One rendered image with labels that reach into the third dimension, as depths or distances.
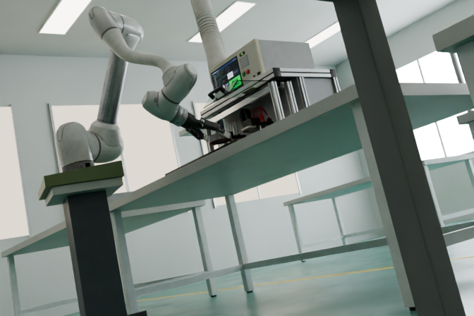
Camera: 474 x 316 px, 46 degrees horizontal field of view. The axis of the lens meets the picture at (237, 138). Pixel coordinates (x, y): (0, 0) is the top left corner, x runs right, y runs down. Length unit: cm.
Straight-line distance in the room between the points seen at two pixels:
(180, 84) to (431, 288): 200
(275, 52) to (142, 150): 517
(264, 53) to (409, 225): 243
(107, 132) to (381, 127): 245
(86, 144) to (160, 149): 531
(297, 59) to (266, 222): 598
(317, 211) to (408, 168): 907
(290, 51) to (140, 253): 506
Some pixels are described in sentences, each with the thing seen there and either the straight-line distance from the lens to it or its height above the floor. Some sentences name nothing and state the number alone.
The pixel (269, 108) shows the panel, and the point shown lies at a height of 99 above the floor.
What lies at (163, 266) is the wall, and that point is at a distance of 778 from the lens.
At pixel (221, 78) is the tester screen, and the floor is 123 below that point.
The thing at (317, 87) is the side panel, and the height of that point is 102.
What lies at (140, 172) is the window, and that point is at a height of 161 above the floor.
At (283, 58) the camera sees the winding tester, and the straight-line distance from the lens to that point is 299.
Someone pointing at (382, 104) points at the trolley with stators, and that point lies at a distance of 54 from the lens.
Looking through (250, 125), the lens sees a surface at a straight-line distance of 280.
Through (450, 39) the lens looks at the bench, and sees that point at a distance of 160.
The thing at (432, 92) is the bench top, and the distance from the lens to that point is 222.
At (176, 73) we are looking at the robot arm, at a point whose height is 108.
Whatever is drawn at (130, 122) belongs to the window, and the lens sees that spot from 799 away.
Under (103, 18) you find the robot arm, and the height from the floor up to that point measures 149.
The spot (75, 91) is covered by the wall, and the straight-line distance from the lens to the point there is 784.
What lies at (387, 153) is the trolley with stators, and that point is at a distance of 54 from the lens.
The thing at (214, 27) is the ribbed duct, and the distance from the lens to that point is 457.
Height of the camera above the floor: 30
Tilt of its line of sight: 11 degrees up
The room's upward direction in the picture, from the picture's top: 13 degrees counter-clockwise
